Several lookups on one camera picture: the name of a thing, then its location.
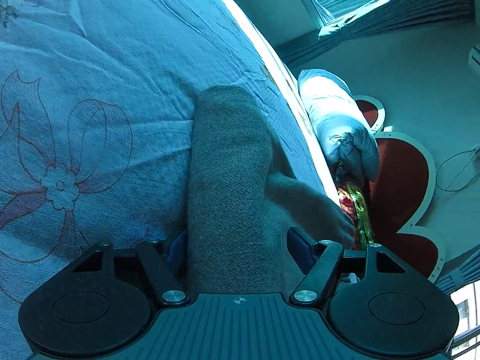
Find floral white bed sheet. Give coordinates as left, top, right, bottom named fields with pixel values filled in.
left=1, top=0, right=333, bottom=359

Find thin wall cable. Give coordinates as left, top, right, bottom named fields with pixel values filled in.
left=434, top=145, right=480, bottom=194

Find red heart shaped headboard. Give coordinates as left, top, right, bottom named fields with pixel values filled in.
left=354, top=95, right=446, bottom=282

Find blue window curtain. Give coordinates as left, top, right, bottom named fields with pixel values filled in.
left=277, top=0, right=474, bottom=65

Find dark grey fleece pants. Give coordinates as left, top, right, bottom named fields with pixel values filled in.
left=187, top=85, right=354, bottom=294

